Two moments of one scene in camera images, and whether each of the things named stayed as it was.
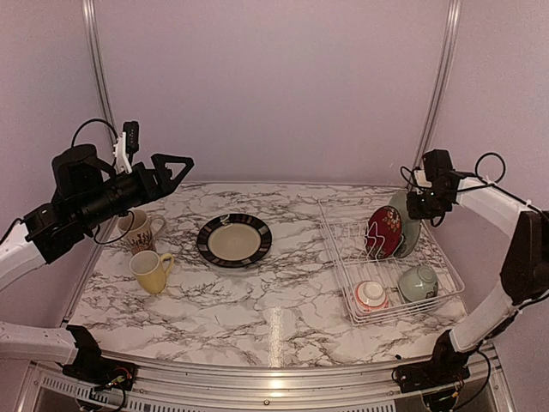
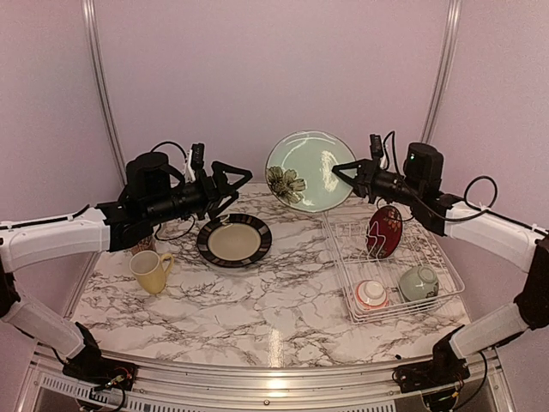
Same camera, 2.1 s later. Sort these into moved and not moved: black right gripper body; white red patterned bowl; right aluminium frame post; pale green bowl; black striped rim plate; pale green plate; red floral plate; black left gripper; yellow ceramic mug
Moved: pale green plate; black left gripper; black right gripper body
Not moved: right aluminium frame post; pale green bowl; black striped rim plate; white red patterned bowl; red floral plate; yellow ceramic mug
